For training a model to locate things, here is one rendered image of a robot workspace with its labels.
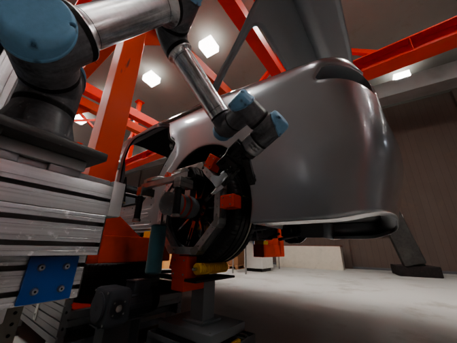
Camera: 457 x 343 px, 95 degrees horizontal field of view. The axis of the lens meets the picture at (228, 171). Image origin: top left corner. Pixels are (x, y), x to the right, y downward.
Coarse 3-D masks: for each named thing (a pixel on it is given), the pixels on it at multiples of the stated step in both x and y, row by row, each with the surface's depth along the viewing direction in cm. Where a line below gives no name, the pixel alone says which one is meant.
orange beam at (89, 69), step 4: (108, 48) 226; (112, 48) 226; (100, 52) 231; (104, 52) 231; (108, 52) 231; (100, 56) 236; (104, 56) 236; (100, 60) 240; (104, 60) 240; (88, 64) 246; (92, 64) 246; (96, 64) 246; (100, 64) 245; (84, 68) 252; (88, 68) 251; (92, 68) 251; (96, 68) 251; (88, 72) 257; (92, 72) 257; (88, 76) 263
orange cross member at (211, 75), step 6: (150, 36) 201; (156, 36) 207; (150, 42) 199; (156, 42) 206; (198, 60) 247; (204, 66) 254; (210, 72) 263; (210, 78) 262; (222, 84) 281; (222, 90) 280; (228, 90) 292
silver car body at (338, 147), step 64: (256, 0) 191; (320, 0) 203; (320, 64) 113; (192, 128) 165; (320, 128) 102; (384, 128) 100; (128, 192) 414; (256, 192) 113; (320, 192) 93; (384, 192) 94
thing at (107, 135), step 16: (128, 48) 168; (112, 64) 167; (128, 64) 166; (112, 80) 154; (128, 80) 163; (112, 96) 150; (128, 96) 160; (112, 112) 147; (128, 112) 157; (96, 128) 145; (112, 128) 145; (96, 144) 135; (112, 144) 143; (112, 160) 141; (96, 176) 131; (112, 176) 139; (96, 256) 122
